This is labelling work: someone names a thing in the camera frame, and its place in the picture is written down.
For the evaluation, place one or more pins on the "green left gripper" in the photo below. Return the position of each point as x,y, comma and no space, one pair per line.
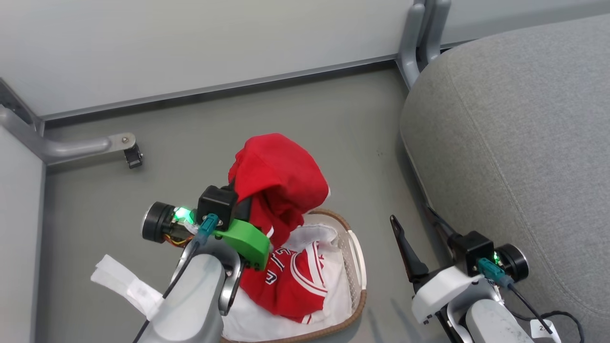
248,243

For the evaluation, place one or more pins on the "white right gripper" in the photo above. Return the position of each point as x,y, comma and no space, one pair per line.
443,290

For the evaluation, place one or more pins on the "red sports jersey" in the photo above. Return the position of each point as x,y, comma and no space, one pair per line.
281,176

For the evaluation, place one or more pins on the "white laundry basket brown rim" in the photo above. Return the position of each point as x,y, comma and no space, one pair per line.
358,267

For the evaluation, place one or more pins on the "white cloth basket liner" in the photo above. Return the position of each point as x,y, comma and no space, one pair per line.
336,295

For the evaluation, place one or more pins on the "black caster wheel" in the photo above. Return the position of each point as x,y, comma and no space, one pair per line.
133,156

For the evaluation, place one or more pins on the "grey fabric sofa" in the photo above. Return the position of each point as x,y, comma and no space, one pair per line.
524,143

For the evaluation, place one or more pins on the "white fabric strip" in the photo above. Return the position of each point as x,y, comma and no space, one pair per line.
124,286

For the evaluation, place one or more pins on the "grey partition foot with caster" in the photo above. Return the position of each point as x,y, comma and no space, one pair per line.
71,147

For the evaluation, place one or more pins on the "grey partition upright foot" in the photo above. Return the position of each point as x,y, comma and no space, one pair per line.
409,43
436,28

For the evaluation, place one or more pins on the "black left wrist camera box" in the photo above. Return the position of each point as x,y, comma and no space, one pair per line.
217,202

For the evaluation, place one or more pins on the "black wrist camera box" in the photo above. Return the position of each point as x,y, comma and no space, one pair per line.
474,250
217,202

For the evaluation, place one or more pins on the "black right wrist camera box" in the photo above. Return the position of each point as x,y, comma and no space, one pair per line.
474,250

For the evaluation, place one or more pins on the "grey partition base rail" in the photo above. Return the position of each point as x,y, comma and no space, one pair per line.
214,90

